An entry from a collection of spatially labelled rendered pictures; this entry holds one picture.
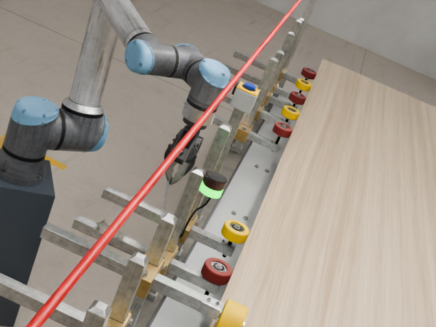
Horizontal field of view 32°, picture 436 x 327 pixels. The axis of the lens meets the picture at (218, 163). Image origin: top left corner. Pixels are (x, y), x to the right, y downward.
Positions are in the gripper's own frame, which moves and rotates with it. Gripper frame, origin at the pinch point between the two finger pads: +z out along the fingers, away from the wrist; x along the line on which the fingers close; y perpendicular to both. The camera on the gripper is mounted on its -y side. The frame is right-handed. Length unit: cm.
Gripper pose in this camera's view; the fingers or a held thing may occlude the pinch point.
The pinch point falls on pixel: (170, 181)
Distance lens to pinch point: 220.2
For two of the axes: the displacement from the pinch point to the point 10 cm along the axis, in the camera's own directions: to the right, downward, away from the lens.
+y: 2.2, -3.5, 9.1
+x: -9.1, -4.1, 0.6
